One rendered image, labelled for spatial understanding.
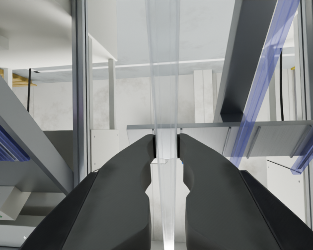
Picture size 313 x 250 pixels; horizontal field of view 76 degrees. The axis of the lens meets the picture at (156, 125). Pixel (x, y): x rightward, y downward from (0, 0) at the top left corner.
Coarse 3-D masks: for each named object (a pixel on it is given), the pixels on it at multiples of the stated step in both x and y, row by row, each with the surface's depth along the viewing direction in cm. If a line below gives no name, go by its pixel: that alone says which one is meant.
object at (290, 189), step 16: (272, 80) 95; (272, 96) 95; (272, 112) 95; (272, 160) 91; (288, 160) 76; (272, 176) 92; (288, 176) 77; (304, 176) 67; (272, 192) 92; (288, 192) 77; (304, 192) 67; (304, 208) 67
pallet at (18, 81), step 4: (0, 72) 310; (12, 76) 333; (16, 76) 341; (20, 76) 350; (12, 80) 334; (16, 80) 334; (20, 80) 336; (24, 80) 359; (12, 84) 366; (16, 84) 366; (20, 84) 365; (24, 84) 364; (32, 84) 364
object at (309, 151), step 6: (312, 138) 29; (312, 144) 30; (306, 150) 31; (312, 150) 30; (300, 156) 32; (306, 156) 31; (312, 156) 31; (300, 162) 32; (306, 162) 32; (294, 168) 34; (300, 168) 33; (294, 174) 34; (300, 174) 34
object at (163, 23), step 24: (168, 0) 8; (168, 24) 8; (168, 48) 9; (168, 72) 10; (168, 96) 11; (168, 120) 12; (168, 144) 13; (168, 168) 15; (168, 192) 17; (168, 216) 20; (168, 240) 24
